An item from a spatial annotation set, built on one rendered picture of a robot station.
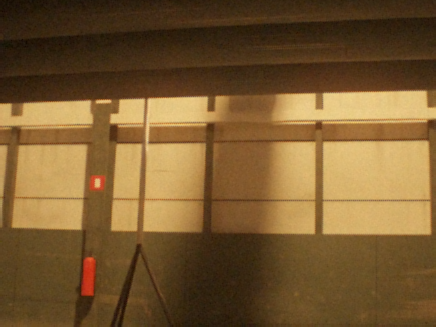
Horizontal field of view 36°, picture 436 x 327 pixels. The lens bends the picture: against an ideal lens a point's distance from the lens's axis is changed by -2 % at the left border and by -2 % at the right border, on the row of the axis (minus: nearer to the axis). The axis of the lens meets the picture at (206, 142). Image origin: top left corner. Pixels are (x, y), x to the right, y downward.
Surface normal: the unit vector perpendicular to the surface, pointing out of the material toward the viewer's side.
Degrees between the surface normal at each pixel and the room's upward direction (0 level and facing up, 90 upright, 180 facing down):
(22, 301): 90
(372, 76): 146
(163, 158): 90
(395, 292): 90
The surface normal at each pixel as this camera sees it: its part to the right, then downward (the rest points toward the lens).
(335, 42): -0.14, 0.77
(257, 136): -0.22, -0.22
